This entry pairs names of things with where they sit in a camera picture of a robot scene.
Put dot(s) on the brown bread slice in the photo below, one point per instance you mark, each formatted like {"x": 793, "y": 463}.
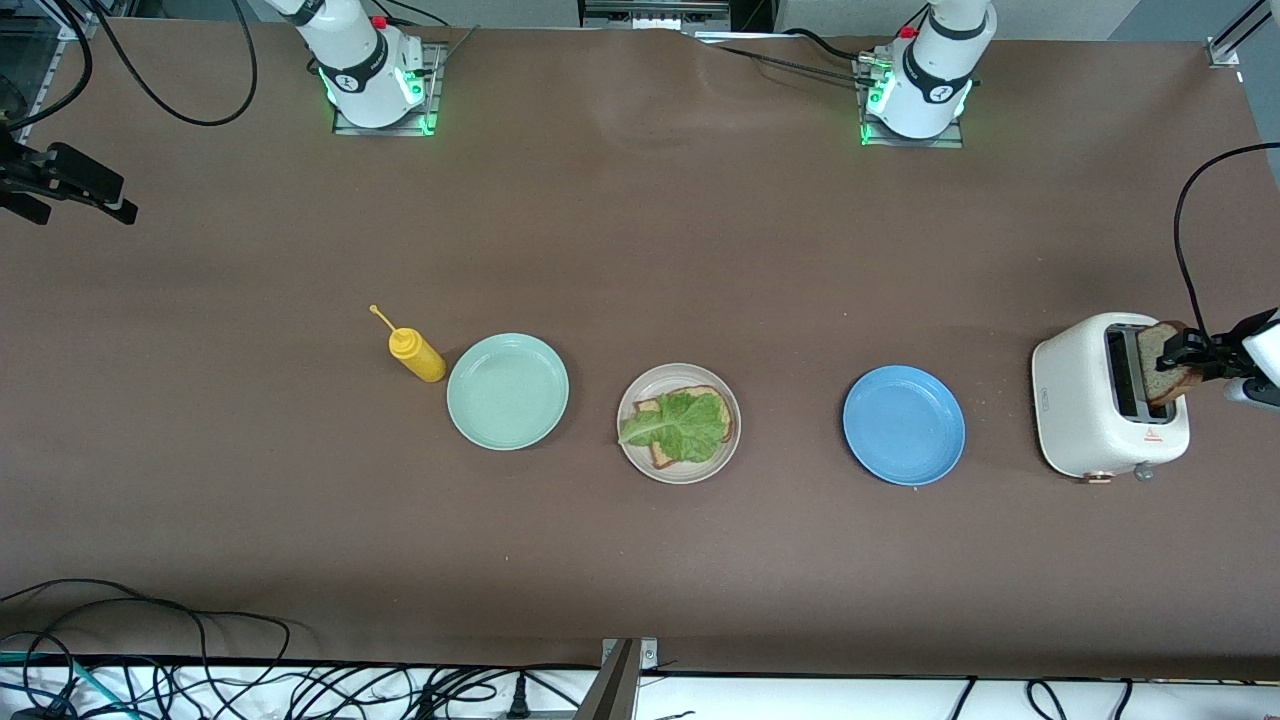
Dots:
{"x": 1150, "y": 375}
{"x": 722, "y": 400}

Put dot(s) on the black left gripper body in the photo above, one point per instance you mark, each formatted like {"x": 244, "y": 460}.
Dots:
{"x": 1221, "y": 353}

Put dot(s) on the beige plate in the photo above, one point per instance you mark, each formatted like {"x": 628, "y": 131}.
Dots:
{"x": 640, "y": 385}

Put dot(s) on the black power plug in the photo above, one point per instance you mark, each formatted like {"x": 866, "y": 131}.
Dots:
{"x": 519, "y": 700}

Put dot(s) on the aluminium frame bracket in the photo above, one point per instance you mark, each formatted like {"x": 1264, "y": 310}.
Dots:
{"x": 618, "y": 685}

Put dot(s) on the metal frame block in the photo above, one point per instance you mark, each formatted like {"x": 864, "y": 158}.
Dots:
{"x": 655, "y": 12}

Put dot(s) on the yellow squeeze bottle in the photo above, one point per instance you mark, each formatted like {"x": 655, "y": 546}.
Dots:
{"x": 420, "y": 357}

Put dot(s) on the white two-slot toaster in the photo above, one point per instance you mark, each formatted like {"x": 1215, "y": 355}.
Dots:
{"x": 1075, "y": 400}

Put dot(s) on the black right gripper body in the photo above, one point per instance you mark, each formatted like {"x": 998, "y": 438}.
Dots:
{"x": 38, "y": 171}

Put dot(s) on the aluminium profile bar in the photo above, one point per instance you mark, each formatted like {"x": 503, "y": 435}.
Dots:
{"x": 1235, "y": 30}
{"x": 70, "y": 15}

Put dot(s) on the blue plate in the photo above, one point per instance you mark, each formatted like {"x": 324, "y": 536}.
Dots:
{"x": 904, "y": 425}

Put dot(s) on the mint green plate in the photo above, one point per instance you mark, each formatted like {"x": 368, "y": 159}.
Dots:
{"x": 507, "y": 391}

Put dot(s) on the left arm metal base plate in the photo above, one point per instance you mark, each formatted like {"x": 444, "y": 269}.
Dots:
{"x": 915, "y": 143}

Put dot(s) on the green lettuce leaf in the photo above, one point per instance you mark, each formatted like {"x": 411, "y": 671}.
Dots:
{"x": 685, "y": 425}

